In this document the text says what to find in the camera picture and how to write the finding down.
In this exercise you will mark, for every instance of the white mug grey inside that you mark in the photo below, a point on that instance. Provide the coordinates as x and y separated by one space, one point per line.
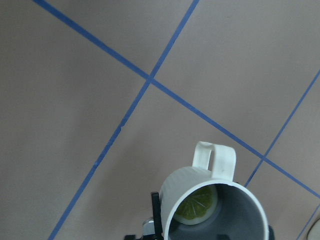
238 216

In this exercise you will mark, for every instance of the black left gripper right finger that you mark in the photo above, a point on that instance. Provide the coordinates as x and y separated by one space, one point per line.
271 235

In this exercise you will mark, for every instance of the cream plastic basket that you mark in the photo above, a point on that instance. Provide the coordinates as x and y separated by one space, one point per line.
314 231

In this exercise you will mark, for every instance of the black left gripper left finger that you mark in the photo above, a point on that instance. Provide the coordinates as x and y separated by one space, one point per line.
152 227

